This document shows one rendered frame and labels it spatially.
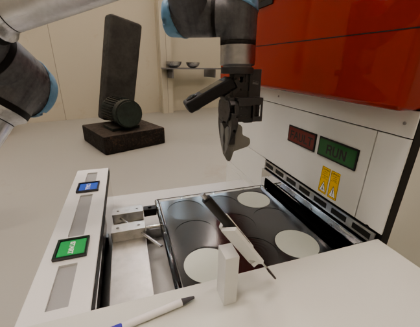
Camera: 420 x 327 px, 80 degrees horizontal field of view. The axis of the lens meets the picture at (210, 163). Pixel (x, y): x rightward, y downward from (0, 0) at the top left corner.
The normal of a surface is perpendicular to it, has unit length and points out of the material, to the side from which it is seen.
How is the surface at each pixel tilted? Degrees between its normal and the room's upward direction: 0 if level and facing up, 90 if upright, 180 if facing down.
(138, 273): 0
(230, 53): 88
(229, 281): 90
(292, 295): 0
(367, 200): 90
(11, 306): 0
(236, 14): 88
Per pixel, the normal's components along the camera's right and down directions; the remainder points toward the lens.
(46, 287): 0.02, -0.93
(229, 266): 0.31, 0.36
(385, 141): -0.95, 0.10
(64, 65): 0.53, 0.32
